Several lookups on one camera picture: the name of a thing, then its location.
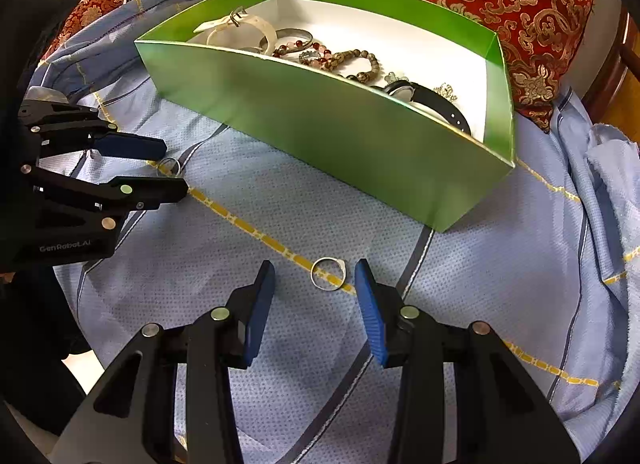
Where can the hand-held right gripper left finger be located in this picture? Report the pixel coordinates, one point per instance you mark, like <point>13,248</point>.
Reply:
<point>260,314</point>

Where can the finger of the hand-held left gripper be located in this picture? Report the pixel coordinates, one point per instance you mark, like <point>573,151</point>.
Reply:
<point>150,190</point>
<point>135,146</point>

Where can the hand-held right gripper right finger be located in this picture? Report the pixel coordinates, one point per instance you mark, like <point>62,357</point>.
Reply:
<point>370,314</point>

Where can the green cardboard box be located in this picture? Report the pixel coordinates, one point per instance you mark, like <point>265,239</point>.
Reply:
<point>300,118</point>

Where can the blue checked blanket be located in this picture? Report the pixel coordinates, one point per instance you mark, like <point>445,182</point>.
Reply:
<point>225,254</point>

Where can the white bangle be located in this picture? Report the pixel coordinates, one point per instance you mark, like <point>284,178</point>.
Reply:
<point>257,21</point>

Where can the dark cloth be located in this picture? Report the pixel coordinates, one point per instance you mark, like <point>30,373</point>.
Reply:
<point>35,334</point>

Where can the silver bangle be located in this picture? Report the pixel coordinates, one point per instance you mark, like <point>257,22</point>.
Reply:
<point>300,33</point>

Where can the black wrist watch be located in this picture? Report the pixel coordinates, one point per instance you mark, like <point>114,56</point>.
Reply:
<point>430,96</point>

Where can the carved wooden sofa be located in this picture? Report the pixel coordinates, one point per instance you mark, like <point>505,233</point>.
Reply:
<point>610,78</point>

